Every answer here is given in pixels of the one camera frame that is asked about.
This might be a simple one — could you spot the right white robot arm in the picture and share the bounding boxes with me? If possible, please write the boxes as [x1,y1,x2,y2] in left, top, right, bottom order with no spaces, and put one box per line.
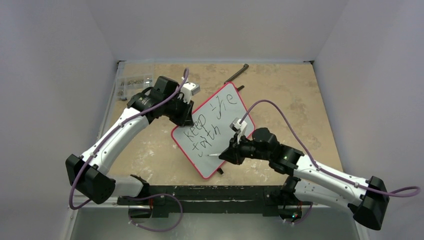
[218,127,390,231]

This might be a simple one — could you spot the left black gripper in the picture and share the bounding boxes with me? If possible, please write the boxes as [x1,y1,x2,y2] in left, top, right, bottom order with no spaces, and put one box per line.
[163,94,193,127]

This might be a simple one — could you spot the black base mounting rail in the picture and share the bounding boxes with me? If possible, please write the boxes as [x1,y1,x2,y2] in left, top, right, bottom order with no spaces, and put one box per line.
[117,185,303,221]

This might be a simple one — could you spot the red framed whiteboard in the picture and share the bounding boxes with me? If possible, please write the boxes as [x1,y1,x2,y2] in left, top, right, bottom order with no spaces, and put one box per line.
[171,82,248,179]

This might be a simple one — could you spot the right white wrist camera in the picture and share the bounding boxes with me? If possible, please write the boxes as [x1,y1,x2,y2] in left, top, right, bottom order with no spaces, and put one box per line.
[229,118,248,144]

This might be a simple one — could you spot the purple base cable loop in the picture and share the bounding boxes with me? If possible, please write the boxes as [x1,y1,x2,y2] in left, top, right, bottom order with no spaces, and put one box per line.
[128,193,184,232]

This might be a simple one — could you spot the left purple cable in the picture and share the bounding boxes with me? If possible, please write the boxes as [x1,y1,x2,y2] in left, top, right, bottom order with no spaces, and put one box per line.
[68,68,190,211]

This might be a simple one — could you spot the black crank handle tool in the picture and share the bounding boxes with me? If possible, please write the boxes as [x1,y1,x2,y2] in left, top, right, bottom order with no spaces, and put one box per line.
[223,63,249,85]

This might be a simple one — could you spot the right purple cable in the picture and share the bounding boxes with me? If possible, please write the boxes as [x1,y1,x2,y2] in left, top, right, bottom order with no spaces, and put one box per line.
[240,99,422,199]

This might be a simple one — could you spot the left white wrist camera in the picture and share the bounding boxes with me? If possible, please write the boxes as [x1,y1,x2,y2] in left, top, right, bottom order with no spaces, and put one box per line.
[177,80,201,104]

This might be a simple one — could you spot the clear plastic screw box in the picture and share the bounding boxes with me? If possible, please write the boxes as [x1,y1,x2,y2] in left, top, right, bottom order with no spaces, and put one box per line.
[115,74,154,101]

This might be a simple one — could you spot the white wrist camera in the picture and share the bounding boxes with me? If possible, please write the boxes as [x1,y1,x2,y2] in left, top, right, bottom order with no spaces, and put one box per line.
[177,80,201,104]
[229,118,248,144]

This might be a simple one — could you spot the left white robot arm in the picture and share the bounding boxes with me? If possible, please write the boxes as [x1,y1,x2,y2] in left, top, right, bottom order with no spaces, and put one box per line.
[65,73,201,210]

